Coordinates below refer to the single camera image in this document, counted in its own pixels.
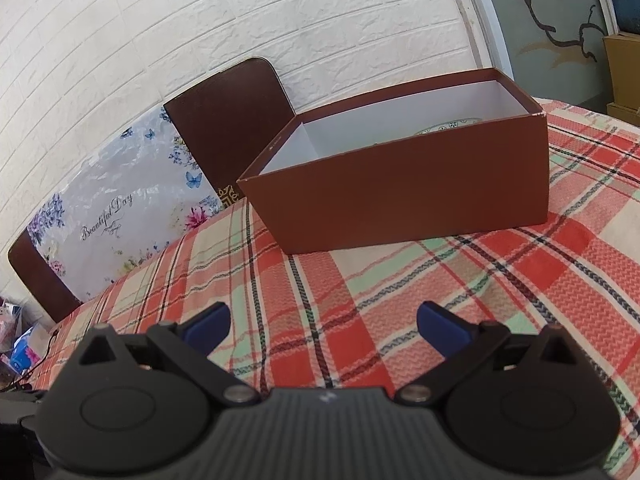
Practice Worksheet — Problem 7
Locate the yellow cardboard box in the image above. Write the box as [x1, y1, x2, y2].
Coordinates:
[602, 31, 640, 123]

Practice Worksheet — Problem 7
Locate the frosted glass door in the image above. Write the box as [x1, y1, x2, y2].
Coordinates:
[475, 0, 617, 102]

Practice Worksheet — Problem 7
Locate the dark blue bag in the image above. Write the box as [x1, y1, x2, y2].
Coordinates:
[605, 0, 640, 36]

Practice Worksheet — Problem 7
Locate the brown cardboard box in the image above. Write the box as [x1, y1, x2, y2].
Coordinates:
[236, 67, 551, 256]

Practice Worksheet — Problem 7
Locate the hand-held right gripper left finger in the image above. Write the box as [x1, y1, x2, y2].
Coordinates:
[72, 301, 261, 406]

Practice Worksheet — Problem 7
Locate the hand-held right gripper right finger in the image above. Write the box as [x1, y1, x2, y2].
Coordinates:
[395, 301, 581, 406]

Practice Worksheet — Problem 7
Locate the white door frame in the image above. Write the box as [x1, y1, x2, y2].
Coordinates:
[456, 0, 517, 82]

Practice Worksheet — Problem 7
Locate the black cable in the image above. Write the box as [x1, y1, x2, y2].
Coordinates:
[0, 329, 62, 392]

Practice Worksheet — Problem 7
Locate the plaid bed sheet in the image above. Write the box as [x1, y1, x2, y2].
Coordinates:
[27, 96, 640, 480]

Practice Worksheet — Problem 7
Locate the pink plastic bag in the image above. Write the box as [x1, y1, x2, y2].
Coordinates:
[0, 299, 24, 355]

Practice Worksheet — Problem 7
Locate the patterned ceramic plate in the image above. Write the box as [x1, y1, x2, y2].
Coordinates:
[414, 115, 490, 137]

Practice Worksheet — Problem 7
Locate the blue and white box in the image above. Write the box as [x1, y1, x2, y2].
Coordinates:
[9, 324, 45, 375]

